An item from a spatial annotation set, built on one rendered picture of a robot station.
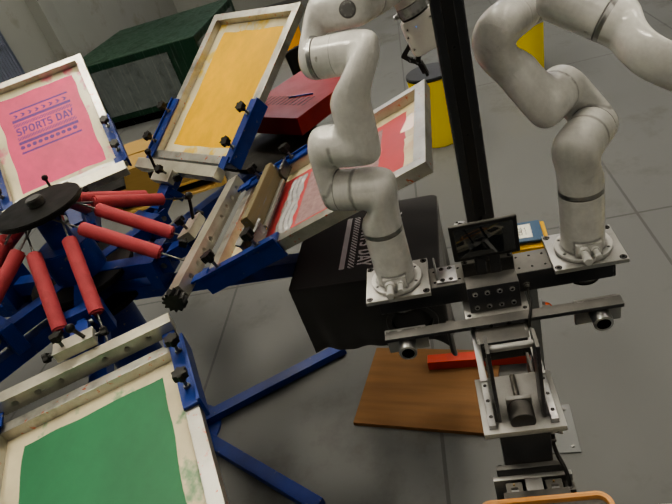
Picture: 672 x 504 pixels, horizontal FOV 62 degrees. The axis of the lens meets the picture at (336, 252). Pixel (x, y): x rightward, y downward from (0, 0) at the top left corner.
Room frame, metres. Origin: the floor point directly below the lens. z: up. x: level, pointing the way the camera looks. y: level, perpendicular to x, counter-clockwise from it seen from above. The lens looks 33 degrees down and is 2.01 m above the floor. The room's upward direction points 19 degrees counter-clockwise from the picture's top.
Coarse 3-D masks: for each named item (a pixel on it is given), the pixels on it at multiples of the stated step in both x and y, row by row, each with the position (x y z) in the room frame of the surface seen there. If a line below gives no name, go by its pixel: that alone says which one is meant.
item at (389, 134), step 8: (392, 120) 1.75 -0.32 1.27; (400, 120) 1.71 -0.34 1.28; (384, 128) 1.74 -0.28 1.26; (392, 128) 1.69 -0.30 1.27; (400, 128) 1.64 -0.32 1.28; (384, 136) 1.67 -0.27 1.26; (392, 136) 1.63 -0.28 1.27; (400, 136) 1.59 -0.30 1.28; (384, 144) 1.61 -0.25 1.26; (392, 144) 1.57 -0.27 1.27; (344, 168) 1.65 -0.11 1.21; (312, 176) 1.77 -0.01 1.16; (288, 184) 1.86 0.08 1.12; (304, 184) 1.75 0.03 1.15; (312, 184) 1.71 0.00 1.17; (304, 192) 1.69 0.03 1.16; (280, 200) 1.77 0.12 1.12; (280, 208) 1.70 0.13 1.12
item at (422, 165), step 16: (400, 96) 1.81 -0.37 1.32; (416, 96) 1.71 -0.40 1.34; (384, 112) 1.82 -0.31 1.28; (416, 112) 1.58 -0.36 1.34; (416, 128) 1.47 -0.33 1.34; (416, 144) 1.38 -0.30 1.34; (304, 160) 1.92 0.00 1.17; (416, 160) 1.29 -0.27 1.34; (432, 160) 1.31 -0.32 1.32; (400, 176) 1.27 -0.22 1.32; (416, 176) 1.26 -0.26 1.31; (240, 208) 1.86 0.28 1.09; (240, 224) 1.76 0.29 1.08; (304, 224) 1.38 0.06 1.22; (320, 224) 1.35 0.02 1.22; (224, 240) 1.67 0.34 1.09; (288, 240) 1.38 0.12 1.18; (224, 256) 1.58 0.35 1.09
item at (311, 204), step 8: (400, 144) 1.53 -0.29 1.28; (384, 152) 1.56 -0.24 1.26; (392, 152) 1.52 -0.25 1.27; (400, 152) 1.48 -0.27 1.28; (384, 160) 1.50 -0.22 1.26; (392, 160) 1.47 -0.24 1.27; (400, 160) 1.43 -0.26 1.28; (392, 168) 1.42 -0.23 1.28; (312, 192) 1.64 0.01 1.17; (304, 200) 1.63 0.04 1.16; (312, 200) 1.58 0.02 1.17; (320, 200) 1.54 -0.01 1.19; (304, 208) 1.57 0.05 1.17; (312, 208) 1.53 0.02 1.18; (320, 208) 1.49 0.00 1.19; (296, 216) 1.55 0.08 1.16; (304, 216) 1.51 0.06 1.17; (272, 224) 1.62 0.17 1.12; (296, 224) 1.50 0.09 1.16; (272, 232) 1.56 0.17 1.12
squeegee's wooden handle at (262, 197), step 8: (264, 168) 1.85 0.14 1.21; (272, 168) 1.85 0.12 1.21; (264, 176) 1.78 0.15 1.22; (272, 176) 1.81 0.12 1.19; (280, 176) 1.85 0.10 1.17; (264, 184) 1.73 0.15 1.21; (272, 184) 1.77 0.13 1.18; (256, 192) 1.67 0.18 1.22; (264, 192) 1.70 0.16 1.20; (272, 192) 1.74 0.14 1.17; (256, 200) 1.63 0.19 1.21; (264, 200) 1.67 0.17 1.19; (272, 200) 1.70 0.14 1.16; (248, 208) 1.59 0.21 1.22; (256, 208) 1.60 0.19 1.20; (264, 208) 1.63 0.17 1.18; (248, 216) 1.54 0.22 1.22; (256, 216) 1.57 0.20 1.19; (264, 216) 1.60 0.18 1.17; (248, 224) 1.53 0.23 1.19
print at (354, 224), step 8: (352, 224) 1.73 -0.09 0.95; (360, 224) 1.72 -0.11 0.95; (344, 232) 1.70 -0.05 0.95; (352, 232) 1.68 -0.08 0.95; (360, 232) 1.67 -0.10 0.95; (344, 240) 1.65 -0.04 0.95; (352, 240) 1.63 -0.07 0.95; (360, 240) 1.62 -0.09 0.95; (344, 248) 1.60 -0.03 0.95; (352, 248) 1.59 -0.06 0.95; (360, 248) 1.57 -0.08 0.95; (344, 256) 1.56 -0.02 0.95; (352, 256) 1.54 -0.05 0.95; (360, 256) 1.53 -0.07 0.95; (368, 256) 1.51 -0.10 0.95; (344, 264) 1.51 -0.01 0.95; (352, 264) 1.50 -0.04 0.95; (360, 264) 1.48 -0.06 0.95; (368, 264) 1.47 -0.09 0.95
